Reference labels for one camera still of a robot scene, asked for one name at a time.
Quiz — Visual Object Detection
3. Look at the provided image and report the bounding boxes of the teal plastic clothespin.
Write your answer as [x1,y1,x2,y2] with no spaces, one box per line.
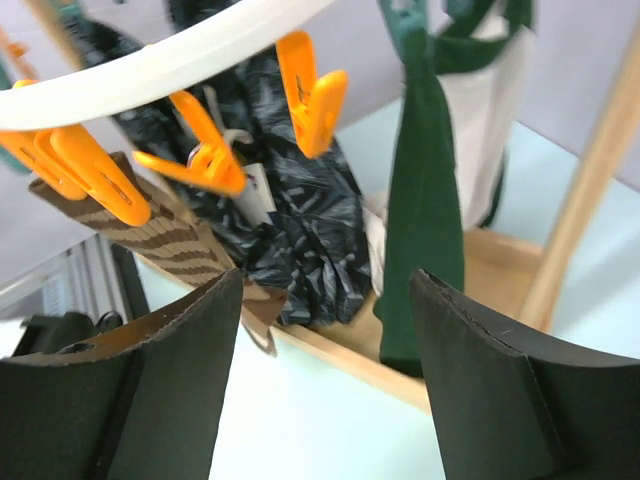
[378,0,429,59]

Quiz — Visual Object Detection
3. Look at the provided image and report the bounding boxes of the orange plastic clothespin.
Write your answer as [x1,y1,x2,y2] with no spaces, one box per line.
[276,30,349,159]

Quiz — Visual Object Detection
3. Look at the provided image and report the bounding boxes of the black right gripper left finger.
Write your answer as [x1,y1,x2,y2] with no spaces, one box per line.
[1,270,243,479]

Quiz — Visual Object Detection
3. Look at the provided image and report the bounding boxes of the dark leaf-print shorts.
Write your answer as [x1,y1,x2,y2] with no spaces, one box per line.
[61,14,371,326]

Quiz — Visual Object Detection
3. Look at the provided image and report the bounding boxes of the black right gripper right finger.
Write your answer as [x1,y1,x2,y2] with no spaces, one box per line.
[409,270,639,479]

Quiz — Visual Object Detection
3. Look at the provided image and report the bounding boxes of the orange clothespin pair left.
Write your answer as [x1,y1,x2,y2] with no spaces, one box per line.
[0,79,152,227]

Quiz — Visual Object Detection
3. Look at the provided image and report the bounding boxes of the green and white t-shirt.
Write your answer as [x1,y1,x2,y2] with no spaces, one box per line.
[363,1,534,378]

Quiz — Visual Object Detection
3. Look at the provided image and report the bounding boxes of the orange clothespin middle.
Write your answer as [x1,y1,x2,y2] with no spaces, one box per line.
[133,90,247,196]

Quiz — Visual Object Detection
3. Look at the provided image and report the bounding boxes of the white plastic clip hanger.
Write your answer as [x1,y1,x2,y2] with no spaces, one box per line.
[1,0,331,131]

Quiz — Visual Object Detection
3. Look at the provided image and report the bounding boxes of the wooden clothes rack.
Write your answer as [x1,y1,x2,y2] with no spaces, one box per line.
[134,14,640,415]

